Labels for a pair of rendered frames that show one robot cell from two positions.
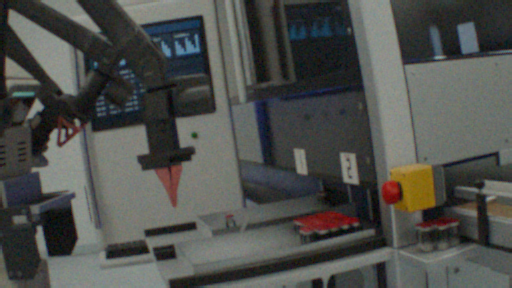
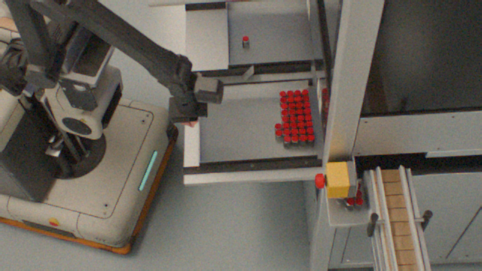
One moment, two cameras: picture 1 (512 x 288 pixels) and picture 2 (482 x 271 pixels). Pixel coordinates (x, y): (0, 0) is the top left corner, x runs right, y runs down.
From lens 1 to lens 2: 1.36 m
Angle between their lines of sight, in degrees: 58
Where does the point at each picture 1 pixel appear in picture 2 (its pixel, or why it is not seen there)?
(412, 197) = (330, 194)
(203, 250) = not seen: hidden behind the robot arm
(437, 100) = (381, 132)
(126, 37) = (157, 71)
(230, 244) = (236, 90)
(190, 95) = (205, 98)
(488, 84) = (437, 126)
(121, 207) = not seen: outside the picture
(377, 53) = (339, 114)
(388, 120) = (335, 139)
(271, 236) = (265, 88)
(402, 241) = not seen: hidden behind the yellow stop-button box
